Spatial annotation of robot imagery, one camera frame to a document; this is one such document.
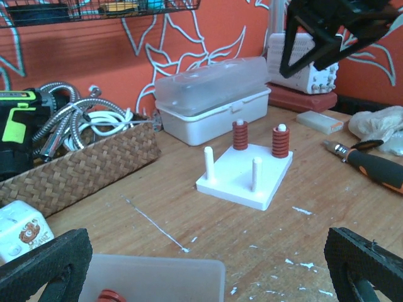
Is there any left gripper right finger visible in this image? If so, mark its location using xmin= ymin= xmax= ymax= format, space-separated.
xmin=324 ymin=227 xmax=402 ymax=301

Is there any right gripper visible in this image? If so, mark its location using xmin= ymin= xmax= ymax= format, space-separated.
xmin=280 ymin=1 xmax=400 ymax=79

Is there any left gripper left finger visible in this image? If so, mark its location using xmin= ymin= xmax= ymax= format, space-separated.
xmin=1 ymin=228 xmax=93 ymax=301

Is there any orange black screwdriver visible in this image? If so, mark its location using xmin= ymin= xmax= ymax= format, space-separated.
xmin=323 ymin=140 xmax=402 ymax=194

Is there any beige work glove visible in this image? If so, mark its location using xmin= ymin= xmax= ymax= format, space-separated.
xmin=348 ymin=106 xmax=402 ymax=156

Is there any white peg board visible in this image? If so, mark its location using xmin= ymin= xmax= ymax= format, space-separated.
xmin=196 ymin=141 xmax=293 ymax=211

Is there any red large spring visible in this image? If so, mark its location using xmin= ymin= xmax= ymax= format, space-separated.
xmin=232 ymin=119 xmax=248 ymax=150
xmin=271 ymin=123 xmax=290 ymax=159

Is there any red spring in bin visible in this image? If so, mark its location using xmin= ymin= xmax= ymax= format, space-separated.
xmin=96 ymin=289 xmax=127 ymax=302

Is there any translucent spring bin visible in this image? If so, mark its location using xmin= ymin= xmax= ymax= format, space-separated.
xmin=79 ymin=254 xmax=225 ymax=302

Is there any white cube adapter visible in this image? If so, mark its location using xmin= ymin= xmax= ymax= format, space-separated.
xmin=1 ymin=200 xmax=55 ymax=265

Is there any white power supply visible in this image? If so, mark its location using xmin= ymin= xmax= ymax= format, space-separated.
xmin=266 ymin=31 xmax=339 ymax=95

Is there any woven wicker basket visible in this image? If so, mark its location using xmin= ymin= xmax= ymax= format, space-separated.
xmin=1 ymin=123 xmax=161 ymax=217

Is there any small white eraser block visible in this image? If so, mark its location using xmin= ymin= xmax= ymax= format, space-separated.
xmin=296 ymin=111 xmax=344 ymax=135

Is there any white plastic toolbox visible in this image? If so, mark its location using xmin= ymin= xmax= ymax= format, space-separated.
xmin=155 ymin=57 xmax=271 ymax=146

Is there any flexible metal hose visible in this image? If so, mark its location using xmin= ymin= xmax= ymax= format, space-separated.
xmin=31 ymin=81 xmax=133 ymax=163

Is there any white cable coil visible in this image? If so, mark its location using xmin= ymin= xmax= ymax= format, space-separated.
xmin=64 ymin=108 xmax=135 ymax=150

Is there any green black cordless drill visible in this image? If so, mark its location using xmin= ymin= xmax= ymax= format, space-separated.
xmin=1 ymin=88 xmax=57 ymax=181

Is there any black wire basket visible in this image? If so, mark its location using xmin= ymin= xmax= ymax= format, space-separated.
xmin=1 ymin=0 xmax=200 ymax=28

